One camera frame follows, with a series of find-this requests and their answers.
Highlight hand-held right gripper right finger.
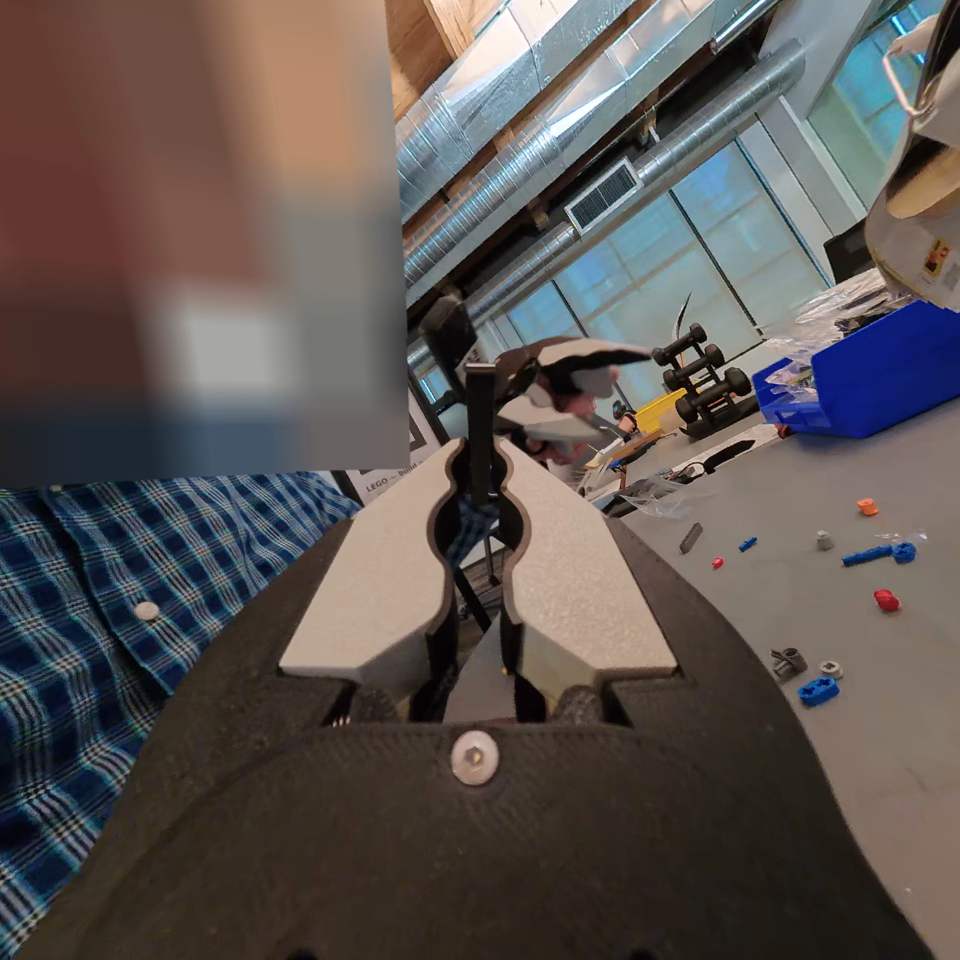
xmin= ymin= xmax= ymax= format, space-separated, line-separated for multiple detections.
xmin=491 ymin=441 xmax=680 ymax=695

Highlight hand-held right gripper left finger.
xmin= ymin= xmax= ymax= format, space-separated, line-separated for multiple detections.
xmin=279 ymin=438 xmax=466 ymax=721

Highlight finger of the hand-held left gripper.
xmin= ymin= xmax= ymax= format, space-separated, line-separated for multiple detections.
xmin=534 ymin=337 xmax=654 ymax=400
xmin=493 ymin=396 xmax=603 ymax=445

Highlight black lego beam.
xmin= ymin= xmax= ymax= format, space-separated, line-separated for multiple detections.
xmin=463 ymin=362 xmax=498 ymax=505

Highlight blue lego axle connector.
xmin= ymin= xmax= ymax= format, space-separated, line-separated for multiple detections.
xmin=841 ymin=541 xmax=918 ymax=568

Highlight white paper sign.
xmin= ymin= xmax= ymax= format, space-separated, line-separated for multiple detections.
xmin=345 ymin=390 xmax=455 ymax=515

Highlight yellow plastic bin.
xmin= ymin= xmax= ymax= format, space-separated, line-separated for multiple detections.
xmin=633 ymin=388 xmax=687 ymax=435

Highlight clear plastic bag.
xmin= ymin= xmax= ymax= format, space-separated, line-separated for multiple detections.
xmin=615 ymin=476 xmax=715 ymax=522

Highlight black dumbbell rack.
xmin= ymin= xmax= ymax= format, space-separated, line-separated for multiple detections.
xmin=651 ymin=322 xmax=753 ymax=442

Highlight white vent grille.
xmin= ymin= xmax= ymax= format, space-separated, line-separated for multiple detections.
xmin=564 ymin=157 xmax=642 ymax=235

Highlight blue plastic bin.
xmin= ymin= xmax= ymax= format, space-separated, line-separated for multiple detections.
xmin=752 ymin=298 xmax=960 ymax=440

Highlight blue plaid shirt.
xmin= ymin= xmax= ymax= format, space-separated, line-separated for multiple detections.
xmin=0 ymin=471 xmax=363 ymax=960

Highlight white rounded machine housing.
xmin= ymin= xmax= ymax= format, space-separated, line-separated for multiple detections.
xmin=862 ymin=0 xmax=960 ymax=312

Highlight small spiral round duct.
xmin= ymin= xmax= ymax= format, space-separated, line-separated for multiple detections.
xmin=406 ymin=221 xmax=586 ymax=331

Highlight glass window wall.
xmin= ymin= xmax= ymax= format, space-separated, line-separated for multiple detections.
xmin=408 ymin=0 xmax=960 ymax=421

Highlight large spiral round duct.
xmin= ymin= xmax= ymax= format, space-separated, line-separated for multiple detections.
xmin=401 ymin=37 xmax=807 ymax=290

